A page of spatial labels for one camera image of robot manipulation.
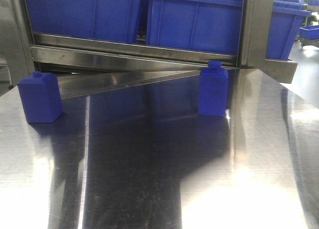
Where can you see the blue bottle-shaped part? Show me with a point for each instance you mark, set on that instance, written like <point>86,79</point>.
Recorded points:
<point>213,89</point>
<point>40,96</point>

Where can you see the stainless steel shelf rack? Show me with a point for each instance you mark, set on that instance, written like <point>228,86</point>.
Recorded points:
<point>22,51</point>

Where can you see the blue plastic bin middle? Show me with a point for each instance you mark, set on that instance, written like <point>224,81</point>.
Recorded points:
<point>202,25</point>

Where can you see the blue plastic bin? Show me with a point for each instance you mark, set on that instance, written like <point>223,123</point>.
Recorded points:
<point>287,17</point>
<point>202,25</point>
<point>113,20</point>

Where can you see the blue plastic bin left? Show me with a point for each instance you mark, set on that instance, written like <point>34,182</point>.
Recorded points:
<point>113,20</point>

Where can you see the blue plastic bin right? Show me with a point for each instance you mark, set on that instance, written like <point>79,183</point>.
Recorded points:
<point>287,17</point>

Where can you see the distant blue tray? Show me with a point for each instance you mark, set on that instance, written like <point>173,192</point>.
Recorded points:
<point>309,32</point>

